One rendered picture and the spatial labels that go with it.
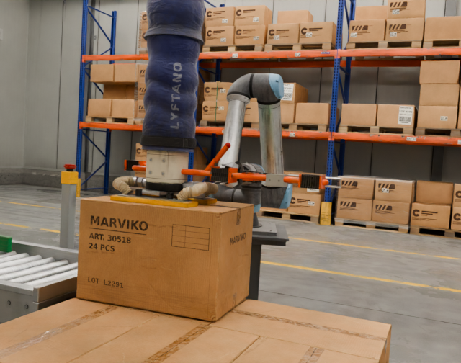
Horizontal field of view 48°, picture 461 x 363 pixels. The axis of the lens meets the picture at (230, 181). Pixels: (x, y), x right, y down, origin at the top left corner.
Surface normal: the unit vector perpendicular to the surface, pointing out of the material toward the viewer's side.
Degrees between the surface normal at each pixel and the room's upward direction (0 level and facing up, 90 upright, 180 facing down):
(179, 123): 79
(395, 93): 90
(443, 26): 90
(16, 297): 90
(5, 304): 90
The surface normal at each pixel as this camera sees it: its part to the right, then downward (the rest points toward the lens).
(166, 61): 0.02, -0.15
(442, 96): -0.39, 0.03
